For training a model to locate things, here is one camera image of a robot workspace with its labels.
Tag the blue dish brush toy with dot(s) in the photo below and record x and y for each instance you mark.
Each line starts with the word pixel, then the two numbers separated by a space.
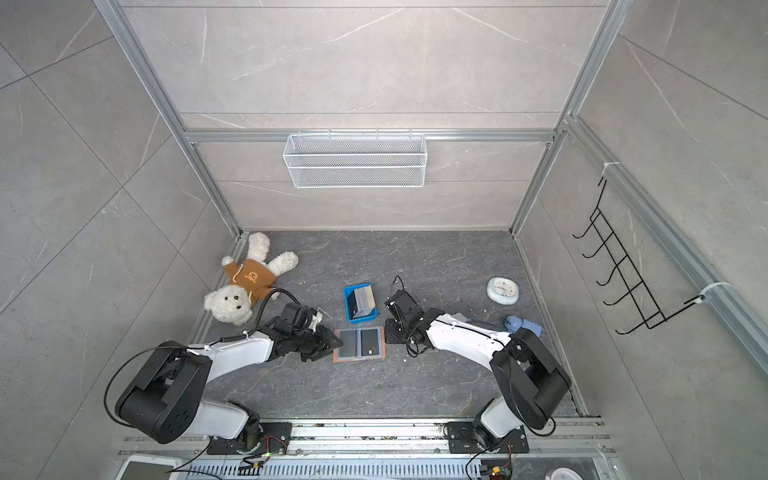
pixel 514 324

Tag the pink white round object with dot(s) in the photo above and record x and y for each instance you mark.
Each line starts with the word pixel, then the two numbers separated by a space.
pixel 563 473

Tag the white tablet device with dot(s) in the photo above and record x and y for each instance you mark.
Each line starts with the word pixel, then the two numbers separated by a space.
pixel 148 467

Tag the aluminium rail front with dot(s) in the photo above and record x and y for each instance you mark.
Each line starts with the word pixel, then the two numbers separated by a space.
pixel 394 448

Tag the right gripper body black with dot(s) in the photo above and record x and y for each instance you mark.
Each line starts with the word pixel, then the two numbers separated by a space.
pixel 397 333

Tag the blue card box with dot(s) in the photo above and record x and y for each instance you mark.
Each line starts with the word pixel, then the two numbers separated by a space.
pixel 347 291

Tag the white round clock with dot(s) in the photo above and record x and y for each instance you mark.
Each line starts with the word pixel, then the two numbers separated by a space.
pixel 502 291

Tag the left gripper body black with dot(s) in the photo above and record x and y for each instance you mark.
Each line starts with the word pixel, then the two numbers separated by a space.
pixel 313 344

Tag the black VIP credit card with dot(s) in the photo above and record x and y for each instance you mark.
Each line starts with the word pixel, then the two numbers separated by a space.
pixel 370 342

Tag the white wire mesh basket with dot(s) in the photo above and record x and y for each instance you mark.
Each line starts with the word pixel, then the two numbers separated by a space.
pixel 360 160

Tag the tan leather card holder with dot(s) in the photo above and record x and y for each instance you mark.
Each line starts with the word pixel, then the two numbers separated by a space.
pixel 350 351

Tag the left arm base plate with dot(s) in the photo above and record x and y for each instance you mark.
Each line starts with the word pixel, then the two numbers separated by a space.
pixel 264 439

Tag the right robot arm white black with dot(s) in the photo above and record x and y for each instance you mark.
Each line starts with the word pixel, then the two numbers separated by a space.
pixel 532 383

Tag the stack of credit cards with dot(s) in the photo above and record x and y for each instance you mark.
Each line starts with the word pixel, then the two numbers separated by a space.
pixel 361 302

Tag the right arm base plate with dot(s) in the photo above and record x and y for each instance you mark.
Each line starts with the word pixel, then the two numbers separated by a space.
pixel 465 437

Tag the black wire hook rack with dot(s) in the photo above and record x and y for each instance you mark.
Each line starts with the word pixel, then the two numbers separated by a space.
pixel 627 271

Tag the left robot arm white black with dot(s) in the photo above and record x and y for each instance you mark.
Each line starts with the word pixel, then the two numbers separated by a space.
pixel 165 399

